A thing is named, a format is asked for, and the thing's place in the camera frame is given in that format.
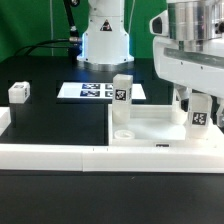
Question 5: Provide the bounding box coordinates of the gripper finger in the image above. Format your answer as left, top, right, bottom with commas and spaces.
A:
216, 98, 224, 127
173, 84, 191, 112

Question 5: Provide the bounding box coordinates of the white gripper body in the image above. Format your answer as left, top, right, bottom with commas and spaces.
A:
153, 36, 224, 99

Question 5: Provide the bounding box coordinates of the white square table top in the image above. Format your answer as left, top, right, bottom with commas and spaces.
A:
108, 105, 222, 148

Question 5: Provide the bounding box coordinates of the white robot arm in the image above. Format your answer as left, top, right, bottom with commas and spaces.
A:
78, 0, 224, 127

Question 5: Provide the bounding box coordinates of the white U-shaped fence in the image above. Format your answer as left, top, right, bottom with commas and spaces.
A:
0, 106, 224, 174

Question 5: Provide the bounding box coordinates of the white cable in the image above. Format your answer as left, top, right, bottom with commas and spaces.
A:
129, 0, 138, 34

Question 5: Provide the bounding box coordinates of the white marker base plate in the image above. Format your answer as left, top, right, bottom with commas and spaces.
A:
57, 82, 146, 100

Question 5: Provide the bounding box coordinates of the black cable bundle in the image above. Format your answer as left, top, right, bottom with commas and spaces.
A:
13, 0, 83, 64

